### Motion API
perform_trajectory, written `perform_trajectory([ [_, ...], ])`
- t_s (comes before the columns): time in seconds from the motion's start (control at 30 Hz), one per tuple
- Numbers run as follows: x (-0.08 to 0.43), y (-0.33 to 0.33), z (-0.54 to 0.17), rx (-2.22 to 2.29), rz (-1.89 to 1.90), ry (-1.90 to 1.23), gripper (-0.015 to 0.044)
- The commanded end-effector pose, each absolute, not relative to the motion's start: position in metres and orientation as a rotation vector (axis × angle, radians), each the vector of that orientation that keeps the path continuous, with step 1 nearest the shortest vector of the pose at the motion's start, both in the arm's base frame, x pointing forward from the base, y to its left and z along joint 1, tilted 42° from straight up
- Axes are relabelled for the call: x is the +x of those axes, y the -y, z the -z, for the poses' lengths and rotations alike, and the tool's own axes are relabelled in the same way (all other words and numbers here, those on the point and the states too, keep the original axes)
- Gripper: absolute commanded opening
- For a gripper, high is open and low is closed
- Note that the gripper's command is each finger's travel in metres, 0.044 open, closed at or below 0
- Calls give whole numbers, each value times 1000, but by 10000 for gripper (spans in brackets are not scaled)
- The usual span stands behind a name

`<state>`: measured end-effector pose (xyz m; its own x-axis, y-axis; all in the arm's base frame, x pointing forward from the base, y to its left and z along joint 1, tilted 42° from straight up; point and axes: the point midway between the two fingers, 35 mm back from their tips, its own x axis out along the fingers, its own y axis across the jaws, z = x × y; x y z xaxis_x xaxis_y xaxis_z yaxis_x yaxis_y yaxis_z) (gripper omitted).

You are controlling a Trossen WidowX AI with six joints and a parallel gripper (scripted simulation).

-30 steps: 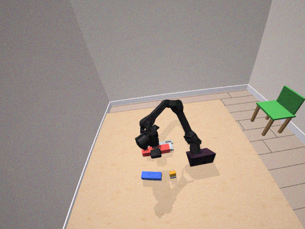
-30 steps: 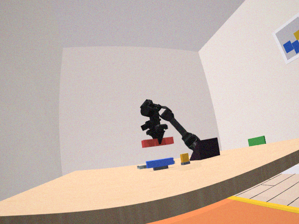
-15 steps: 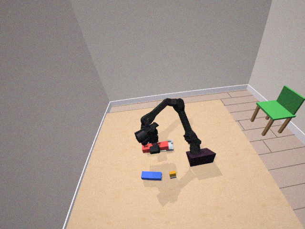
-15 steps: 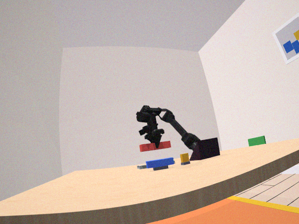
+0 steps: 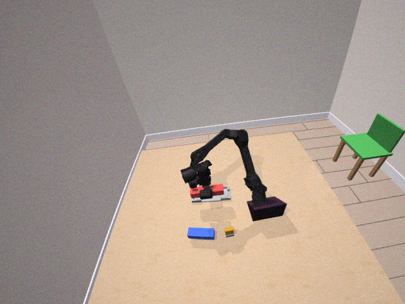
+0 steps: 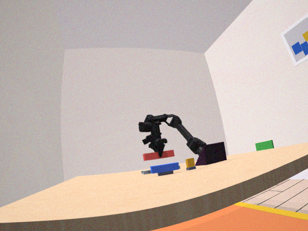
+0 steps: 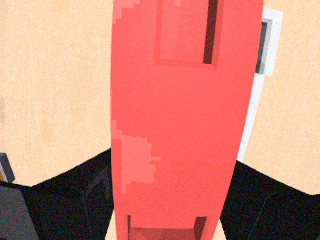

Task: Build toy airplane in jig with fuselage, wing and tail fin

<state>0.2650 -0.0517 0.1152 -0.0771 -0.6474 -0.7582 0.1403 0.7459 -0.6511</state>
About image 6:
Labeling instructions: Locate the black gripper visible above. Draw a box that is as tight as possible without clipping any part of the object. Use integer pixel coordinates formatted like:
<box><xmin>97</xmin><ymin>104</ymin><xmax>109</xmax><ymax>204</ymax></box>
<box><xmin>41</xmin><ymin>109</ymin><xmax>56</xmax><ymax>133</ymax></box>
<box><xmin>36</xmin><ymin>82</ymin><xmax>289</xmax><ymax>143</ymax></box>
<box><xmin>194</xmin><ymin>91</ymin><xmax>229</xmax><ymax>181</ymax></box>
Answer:
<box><xmin>148</xmin><ymin>131</ymin><xmax>167</xmax><ymax>157</ymax></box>

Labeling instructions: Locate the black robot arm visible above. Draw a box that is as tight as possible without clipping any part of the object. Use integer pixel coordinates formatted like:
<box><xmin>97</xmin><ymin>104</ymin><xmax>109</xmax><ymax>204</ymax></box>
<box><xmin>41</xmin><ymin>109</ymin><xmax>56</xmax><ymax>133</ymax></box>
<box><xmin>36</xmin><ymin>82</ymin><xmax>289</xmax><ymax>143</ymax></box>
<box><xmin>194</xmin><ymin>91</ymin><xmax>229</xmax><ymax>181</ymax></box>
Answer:
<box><xmin>138</xmin><ymin>114</ymin><xmax>207</xmax><ymax>155</ymax></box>

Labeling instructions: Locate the yellow rectangular block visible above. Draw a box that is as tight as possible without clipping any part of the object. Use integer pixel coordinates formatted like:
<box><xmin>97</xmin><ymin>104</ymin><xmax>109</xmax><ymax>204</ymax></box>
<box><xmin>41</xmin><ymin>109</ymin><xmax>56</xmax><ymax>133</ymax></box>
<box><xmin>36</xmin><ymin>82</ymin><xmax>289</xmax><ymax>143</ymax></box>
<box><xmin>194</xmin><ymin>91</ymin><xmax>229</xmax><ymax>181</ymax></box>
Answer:
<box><xmin>185</xmin><ymin>158</ymin><xmax>195</xmax><ymax>167</ymax></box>

